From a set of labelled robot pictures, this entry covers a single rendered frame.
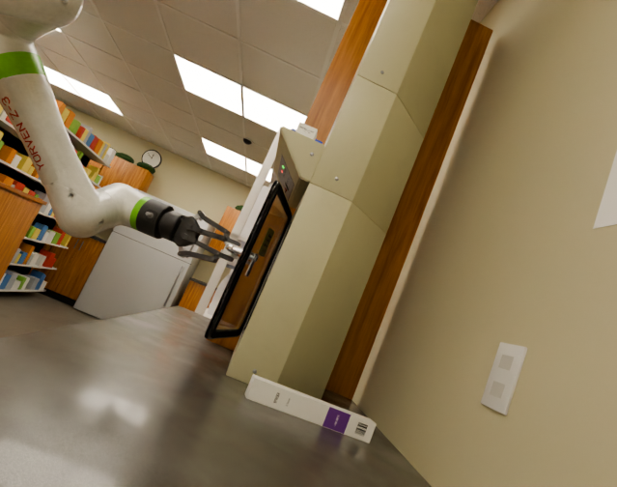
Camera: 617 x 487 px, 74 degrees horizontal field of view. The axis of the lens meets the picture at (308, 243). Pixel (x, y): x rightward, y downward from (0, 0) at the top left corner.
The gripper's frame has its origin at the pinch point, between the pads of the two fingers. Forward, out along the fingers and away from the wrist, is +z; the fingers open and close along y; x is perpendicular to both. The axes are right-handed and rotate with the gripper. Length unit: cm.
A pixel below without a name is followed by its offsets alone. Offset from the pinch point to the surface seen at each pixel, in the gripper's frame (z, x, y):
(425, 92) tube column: 29, 2, 60
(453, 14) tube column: 28, 1, 85
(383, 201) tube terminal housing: 29.5, 3.1, 27.4
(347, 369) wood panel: 38, 34, -18
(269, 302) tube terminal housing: 14.5, -9.2, -8.2
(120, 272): -262, 430, -53
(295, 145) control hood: 5.6, -11.2, 27.8
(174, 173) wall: -291, 493, 115
